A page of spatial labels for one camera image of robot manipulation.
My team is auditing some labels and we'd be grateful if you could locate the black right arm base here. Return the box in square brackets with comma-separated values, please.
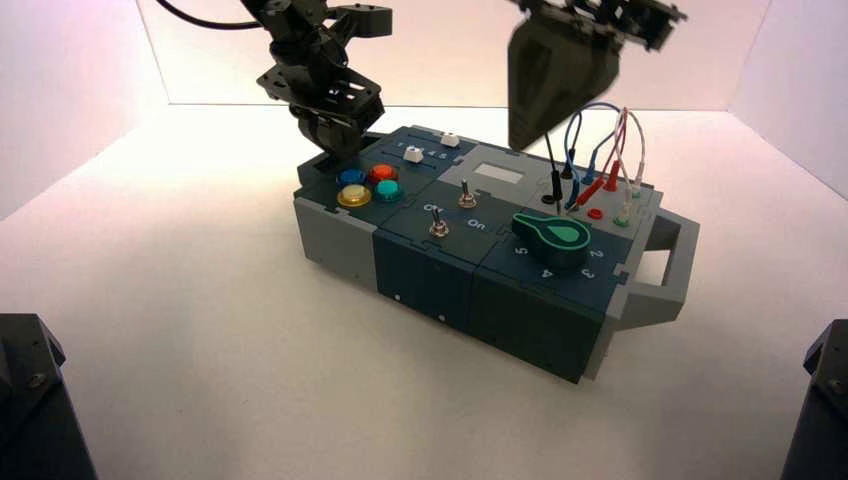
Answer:
[780, 319, 848, 480]

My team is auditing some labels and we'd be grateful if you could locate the green rotary pointer knob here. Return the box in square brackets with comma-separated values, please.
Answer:
[511, 211, 592, 270]

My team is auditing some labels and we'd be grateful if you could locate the dark blue grey task box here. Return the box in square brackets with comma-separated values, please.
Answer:
[293, 124, 701, 385]

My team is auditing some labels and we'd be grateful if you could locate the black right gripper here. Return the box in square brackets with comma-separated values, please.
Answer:
[508, 0, 689, 152]

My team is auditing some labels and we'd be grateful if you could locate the blue banana plug cable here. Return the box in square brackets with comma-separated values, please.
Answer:
[564, 101, 624, 212]

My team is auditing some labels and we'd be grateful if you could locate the white banana plug cable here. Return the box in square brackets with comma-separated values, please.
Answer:
[609, 107, 647, 217]

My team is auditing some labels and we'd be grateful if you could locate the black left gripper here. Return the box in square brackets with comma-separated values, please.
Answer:
[256, 59, 387, 164]

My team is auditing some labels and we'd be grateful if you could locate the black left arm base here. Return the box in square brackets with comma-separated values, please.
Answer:
[0, 313, 99, 480]

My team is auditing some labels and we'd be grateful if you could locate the black banana plug cable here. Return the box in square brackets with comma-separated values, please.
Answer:
[541, 131, 576, 215]

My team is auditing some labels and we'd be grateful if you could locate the yellow push button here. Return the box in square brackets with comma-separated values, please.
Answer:
[336, 184, 373, 209]

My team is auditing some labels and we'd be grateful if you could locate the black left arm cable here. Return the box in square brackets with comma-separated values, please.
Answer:
[155, 0, 266, 32]

